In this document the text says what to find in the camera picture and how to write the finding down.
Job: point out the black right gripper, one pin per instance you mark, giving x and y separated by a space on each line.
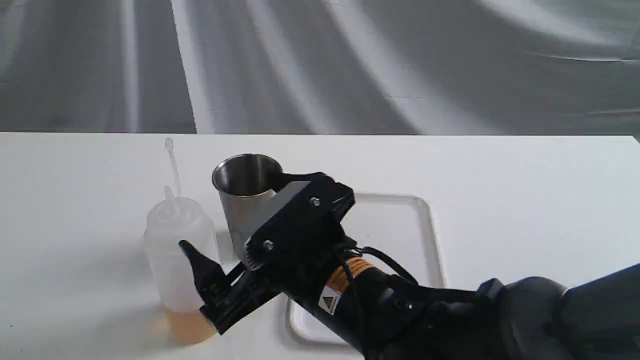
301 250

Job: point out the clear plastic squeeze bottle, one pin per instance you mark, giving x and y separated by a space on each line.
173 219

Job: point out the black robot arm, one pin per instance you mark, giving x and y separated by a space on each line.
534 318

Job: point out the stainless steel cup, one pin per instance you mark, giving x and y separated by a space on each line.
242 185

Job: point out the white plastic tray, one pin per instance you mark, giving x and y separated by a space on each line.
400 226

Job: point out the grey draped backdrop cloth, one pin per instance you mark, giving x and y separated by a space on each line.
321 67

